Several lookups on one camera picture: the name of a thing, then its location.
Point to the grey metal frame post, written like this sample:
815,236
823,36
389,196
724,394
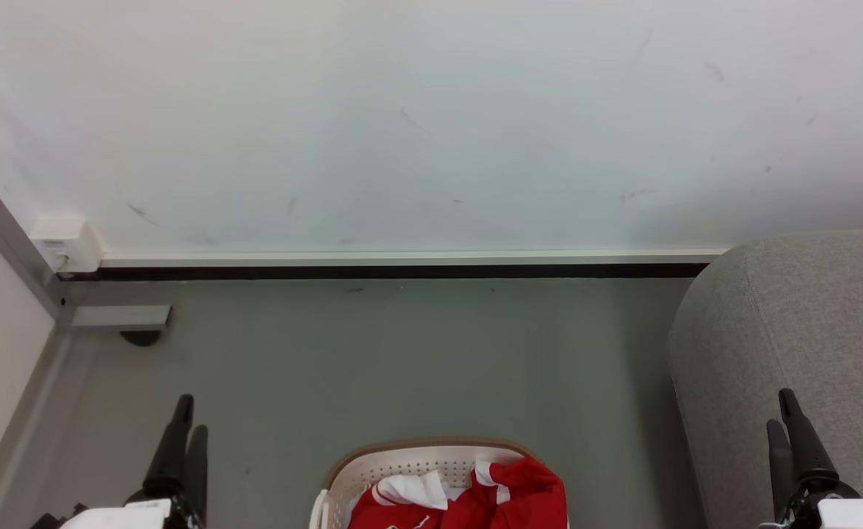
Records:
9,242

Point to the grey metal foot bracket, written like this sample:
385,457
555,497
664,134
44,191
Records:
119,317

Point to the white laundry basket brown rim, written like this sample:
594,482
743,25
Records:
409,466

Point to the grey fabric sofa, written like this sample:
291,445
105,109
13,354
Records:
798,330

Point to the red and white jersey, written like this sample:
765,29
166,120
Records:
504,496

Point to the black round foot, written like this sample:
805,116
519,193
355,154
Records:
141,337

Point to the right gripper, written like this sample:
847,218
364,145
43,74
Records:
842,510

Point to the white and black baseboard strip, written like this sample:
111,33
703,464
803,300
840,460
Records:
402,265

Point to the white wall box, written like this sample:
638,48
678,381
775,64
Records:
67,241

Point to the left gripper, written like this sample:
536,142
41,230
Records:
119,514

